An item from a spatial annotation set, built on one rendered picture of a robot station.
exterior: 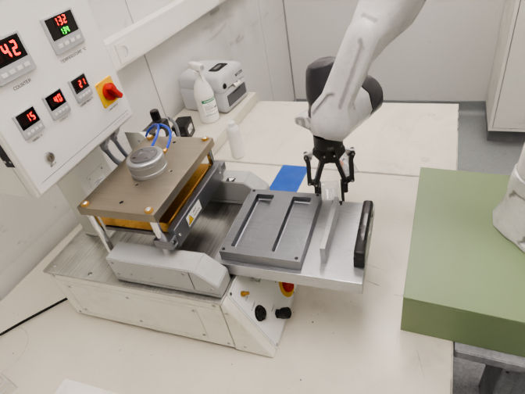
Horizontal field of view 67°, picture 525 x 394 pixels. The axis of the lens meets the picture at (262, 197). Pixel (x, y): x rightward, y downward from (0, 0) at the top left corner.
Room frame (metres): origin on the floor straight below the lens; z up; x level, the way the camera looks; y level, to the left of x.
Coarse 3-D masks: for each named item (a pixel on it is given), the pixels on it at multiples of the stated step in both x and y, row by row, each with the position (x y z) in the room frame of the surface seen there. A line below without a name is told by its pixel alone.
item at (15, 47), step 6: (6, 42) 0.72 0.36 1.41; (12, 42) 0.73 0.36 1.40; (0, 48) 0.71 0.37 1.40; (6, 48) 0.71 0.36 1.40; (12, 48) 0.72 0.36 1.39; (18, 48) 0.73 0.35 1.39; (0, 54) 0.70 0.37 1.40; (6, 54) 0.71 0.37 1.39; (12, 54) 0.72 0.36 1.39; (18, 54) 0.73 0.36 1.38; (0, 60) 0.70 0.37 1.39; (6, 60) 0.70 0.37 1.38
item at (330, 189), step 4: (336, 180) 0.95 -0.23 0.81; (324, 184) 0.94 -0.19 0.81; (328, 184) 0.93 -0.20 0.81; (332, 184) 0.93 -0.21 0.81; (336, 184) 0.93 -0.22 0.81; (324, 188) 0.92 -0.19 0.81; (328, 188) 0.91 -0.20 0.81; (332, 188) 0.91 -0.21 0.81; (336, 188) 0.91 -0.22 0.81; (324, 192) 0.90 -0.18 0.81; (328, 192) 0.90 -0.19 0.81; (332, 192) 0.89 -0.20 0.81; (336, 192) 0.89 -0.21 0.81; (340, 192) 0.89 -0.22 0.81; (324, 196) 0.88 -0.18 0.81; (328, 196) 0.88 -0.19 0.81; (332, 196) 0.88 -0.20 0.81; (336, 196) 0.87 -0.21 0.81; (340, 196) 0.87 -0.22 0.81; (340, 200) 0.85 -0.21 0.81
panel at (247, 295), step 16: (240, 288) 0.53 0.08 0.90; (256, 288) 0.56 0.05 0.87; (272, 288) 0.58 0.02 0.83; (240, 304) 0.51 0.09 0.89; (256, 304) 0.53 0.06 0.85; (272, 304) 0.55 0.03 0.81; (288, 304) 0.57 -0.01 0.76; (256, 320) 0.50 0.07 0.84; (272, 320) 0.52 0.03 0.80; (272, 336) 0.49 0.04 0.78
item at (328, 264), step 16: (320, 208) 0.65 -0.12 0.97; (336, 208) 0.60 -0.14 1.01; (352, 208) 0.63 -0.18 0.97; (320, 224) 0.60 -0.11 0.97; (336, 224) 0.59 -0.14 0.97; (352, 224) 0.58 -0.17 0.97; (320, 240) 0.56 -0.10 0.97; (336, 240) 0.55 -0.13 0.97; (352, 240) 0.54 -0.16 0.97; (368, 240) 0.53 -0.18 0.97; (320, 256) 0.50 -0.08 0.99; (336, 256) 0.50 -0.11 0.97; (352, 256) 0.50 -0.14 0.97; (240, 272) 0.53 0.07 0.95; (256, 272) 0.52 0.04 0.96; (272, 272) 0.50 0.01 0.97; (288, 272) 0.49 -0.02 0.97; (304, 272) 0.48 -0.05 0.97; (320, 272) 0.48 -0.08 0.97; (336, 272) 0.47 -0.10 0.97; (352, 272) 0.46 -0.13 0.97; (336, 288) 0.45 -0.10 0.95; (352, 288) 0.44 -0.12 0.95
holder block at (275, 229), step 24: (264, 192) 0.72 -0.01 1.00; (288, 192) 0.70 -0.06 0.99; (240, 216) 0.65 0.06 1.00; (264, 216) 0.65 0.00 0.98; (288, 216) 0.64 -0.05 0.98; (312, 216) 0.60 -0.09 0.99; (240, 240) 0.59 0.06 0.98; (264, 240) 0.56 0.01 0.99; (288, 240) 0.56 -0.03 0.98; (264, 264) 0.52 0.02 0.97; (288, 264) 0.50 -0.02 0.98
